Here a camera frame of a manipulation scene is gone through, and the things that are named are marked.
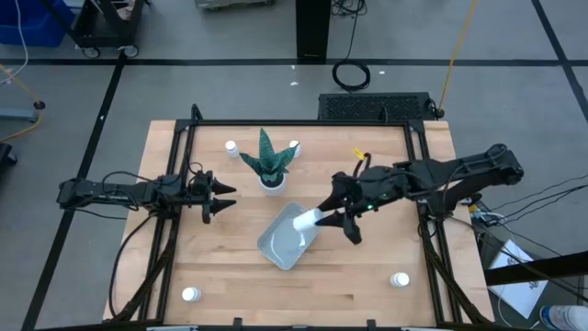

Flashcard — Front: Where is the clear plastic bottle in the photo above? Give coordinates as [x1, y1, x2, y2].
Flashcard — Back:
[538, 303, 588, 331]

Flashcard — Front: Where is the green artificial plant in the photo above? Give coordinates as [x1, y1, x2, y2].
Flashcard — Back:
[238, 127, 299, 183]

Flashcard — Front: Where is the grey floor base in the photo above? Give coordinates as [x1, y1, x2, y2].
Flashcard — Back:
[0, 106, 40, 124]

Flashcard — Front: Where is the blue plastic bin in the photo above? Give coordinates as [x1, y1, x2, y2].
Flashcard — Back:
[0, 0, 75, 48]

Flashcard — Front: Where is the black wheeled cart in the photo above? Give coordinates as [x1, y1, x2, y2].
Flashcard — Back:
[41, 0, 151, 60]

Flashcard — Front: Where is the white plant pot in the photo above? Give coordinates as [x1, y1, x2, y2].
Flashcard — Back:
[258, 172, 288, 198]

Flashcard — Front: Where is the grey plastic basket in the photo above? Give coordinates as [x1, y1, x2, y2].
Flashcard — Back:
[256, 200, 322, 271]

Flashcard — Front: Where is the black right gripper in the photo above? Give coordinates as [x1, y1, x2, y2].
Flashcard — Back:
[314, 165, 411, 245]

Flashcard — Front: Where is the coiled black cable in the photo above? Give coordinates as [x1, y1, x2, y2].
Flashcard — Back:
[330, 0, 372, 92]

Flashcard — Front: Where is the black metal table frame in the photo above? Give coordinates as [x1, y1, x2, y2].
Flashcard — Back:
[107, 103, 495, 325]

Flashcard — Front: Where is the yellow floor cable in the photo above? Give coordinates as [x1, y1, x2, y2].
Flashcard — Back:
[0, 63, 46, 144]

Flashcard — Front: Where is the black vented box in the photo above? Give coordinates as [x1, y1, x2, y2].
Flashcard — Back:
[317, 92, 436, 123]

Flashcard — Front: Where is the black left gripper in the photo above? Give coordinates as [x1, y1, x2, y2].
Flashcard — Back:
[186, 169, 238, 225]

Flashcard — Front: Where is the black beam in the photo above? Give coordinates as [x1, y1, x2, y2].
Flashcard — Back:
[483, 249, 588, 287]

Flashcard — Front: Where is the long yellow cable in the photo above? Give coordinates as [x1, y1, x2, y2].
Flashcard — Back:
[437, 0, 480, 117]

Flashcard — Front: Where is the white paper sheet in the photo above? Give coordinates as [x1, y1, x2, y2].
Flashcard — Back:
[487, 238, 549, 320]

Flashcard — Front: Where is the thin white cable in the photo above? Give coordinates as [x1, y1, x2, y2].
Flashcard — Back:
[0, 0, 30, 86]

